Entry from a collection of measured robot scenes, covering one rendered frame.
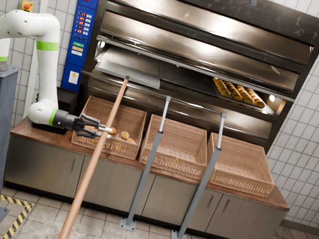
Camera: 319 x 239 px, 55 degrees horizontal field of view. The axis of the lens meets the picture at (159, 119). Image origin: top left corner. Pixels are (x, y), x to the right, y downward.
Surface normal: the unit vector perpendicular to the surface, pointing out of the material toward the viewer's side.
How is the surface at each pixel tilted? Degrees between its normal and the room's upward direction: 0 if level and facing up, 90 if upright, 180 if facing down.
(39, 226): 0
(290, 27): 90
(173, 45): 70
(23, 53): 90
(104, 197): 90
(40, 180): 90
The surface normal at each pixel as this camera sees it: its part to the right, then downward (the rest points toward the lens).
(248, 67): 0.09, 0.07
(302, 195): -0.01, 0.39
